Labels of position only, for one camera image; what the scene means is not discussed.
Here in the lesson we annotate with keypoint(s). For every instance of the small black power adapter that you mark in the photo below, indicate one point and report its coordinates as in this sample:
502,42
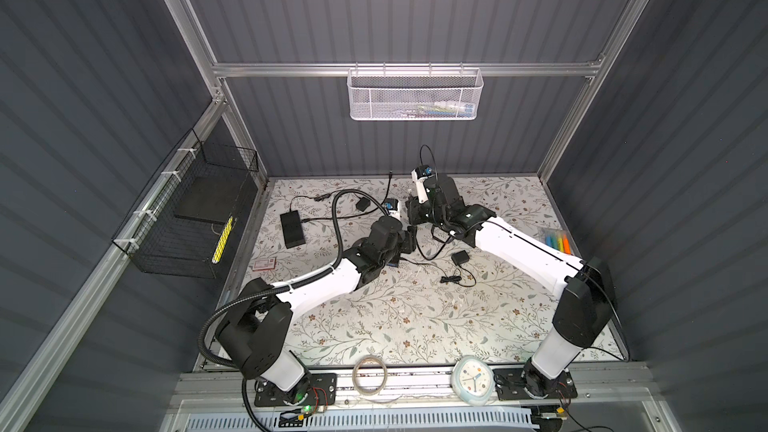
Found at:
460,258

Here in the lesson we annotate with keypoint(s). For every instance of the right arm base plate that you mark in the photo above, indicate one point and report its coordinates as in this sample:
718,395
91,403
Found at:
526,382

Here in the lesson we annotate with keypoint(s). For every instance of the white round clock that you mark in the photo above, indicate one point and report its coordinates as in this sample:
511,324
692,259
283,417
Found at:
472,381

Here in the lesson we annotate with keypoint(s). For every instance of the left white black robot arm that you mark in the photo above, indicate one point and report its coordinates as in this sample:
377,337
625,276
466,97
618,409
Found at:
249,333

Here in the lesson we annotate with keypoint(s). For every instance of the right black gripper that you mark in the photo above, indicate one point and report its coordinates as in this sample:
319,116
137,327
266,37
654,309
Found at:
413,205

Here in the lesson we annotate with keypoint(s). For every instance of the highlighter marker pack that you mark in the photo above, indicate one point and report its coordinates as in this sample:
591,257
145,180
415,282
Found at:
557,239

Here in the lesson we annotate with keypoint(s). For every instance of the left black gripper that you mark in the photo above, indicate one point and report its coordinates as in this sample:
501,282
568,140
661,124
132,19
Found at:
406,239

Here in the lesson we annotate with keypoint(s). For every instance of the black power adapter left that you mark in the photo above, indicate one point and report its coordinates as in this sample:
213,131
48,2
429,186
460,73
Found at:
363,204

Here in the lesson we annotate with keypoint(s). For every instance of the black wire basket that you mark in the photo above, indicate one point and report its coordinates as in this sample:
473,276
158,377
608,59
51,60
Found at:
157,242

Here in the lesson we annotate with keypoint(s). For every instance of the yellow black striped item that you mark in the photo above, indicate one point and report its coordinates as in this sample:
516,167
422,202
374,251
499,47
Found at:
222,241

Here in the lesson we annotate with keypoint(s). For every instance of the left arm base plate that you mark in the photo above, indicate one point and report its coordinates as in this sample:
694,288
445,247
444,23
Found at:
319,390

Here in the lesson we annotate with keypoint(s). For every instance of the white wire mesh basket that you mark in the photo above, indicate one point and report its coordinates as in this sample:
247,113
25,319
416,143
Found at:
414,94

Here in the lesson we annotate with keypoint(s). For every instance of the small red white card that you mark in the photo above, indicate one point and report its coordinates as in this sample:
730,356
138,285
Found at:
264,264

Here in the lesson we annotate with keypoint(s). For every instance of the clear tape roll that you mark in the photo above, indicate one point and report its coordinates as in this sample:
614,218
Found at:
370,376

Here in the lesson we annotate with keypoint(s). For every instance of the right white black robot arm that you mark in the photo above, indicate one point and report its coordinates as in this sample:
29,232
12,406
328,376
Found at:
583,288

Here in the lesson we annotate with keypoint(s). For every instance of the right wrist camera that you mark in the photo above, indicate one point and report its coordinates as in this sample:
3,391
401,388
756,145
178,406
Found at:
419,176

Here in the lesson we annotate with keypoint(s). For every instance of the floral table mat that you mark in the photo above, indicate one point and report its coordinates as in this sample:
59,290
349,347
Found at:
425,311

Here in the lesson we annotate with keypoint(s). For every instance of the black flat box in basket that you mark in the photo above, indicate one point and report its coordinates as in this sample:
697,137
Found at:
209,200

